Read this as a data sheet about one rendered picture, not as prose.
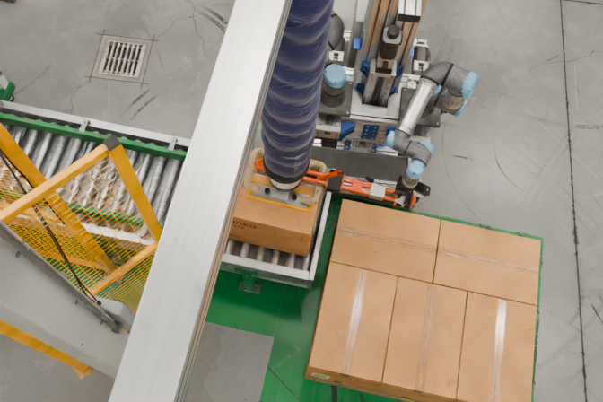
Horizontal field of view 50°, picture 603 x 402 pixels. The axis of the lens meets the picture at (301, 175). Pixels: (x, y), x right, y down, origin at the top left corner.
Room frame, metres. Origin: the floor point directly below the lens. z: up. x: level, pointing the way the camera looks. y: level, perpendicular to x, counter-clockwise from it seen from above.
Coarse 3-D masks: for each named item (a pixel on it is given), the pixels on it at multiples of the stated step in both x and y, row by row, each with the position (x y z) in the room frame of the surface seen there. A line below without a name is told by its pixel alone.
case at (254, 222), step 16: (256, 176) 1.38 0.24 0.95; (240, 192) 1.28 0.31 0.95; (240, 208) 1.19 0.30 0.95; (256, 208) 1.20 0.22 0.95; (272, 208) 1.21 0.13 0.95; (288, 208) 1.22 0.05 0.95; (240, 224) 1.13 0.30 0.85; (256, 224) 1.12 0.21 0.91; (272, 224) 1.12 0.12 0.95; (288, 224) 1.13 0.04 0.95; (304, 224) 1.14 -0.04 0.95; (240, 240) 1.14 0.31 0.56; (256, 240) 1.12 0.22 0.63; (272, 240) 1.11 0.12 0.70; (288, 240) 1.10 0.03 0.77; (304, 240) 1.09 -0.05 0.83; (304, 256) 1.09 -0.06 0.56
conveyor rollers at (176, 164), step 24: (48, 144) 1.63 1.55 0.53; (72, 144) 1.64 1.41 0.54; (48, 168) 1.47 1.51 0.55; (96, 168) 1.50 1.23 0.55; (144, 168) 1.53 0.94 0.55; (72, 192) 1.33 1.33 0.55; (120, 192) 1.36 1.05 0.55; (168, 192) 1.39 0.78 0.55; (312, 240) 1.18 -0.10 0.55; (288, 264) 1.03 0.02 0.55
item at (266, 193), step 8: (264, 184) 1.28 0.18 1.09; (248, 192) 1.22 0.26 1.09; (264, 192) 1.23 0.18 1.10; (272, 192) 1.24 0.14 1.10; (296, 192) 1.25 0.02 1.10; (304, 192) 1.26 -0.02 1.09; (264, 200) 1.19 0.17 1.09; (272, 200) 1.20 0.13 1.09; (280, 200) 1.20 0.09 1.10; (288, 200) 1.20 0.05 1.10; (296, 200) 1.21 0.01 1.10; (296, 208) 1.17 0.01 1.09; (304, 208) 1.17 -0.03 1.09
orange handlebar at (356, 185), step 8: (256, 160) 1.35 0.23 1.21; (256, 168) 1.32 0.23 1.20; (304, 176) 1.29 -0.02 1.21; (320, 184) 1.27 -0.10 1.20; (352, 184) 1.27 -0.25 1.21; (360, 184) 1.28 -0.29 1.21; (368, 184) 1.29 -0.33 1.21; (352, 192) 1.24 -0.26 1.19; (360, 192) 1.24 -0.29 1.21; (368, 192) 1.24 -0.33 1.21; (392, 192) 1.26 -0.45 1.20; (392, 200) 1.22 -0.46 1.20
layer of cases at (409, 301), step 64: (384, 256) 1.14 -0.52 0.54; (448, 256) 1.18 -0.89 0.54; (512, 256) 1.22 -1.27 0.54; (320, 320) 0.73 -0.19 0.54; (384, 320) 0.77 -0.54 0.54; (448, 320) 0.80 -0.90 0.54; (512, 320) 0.84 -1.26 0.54; (384, 384) 0.43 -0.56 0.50; (448, 384) 0.46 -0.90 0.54; (512, 384) 0.50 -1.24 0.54
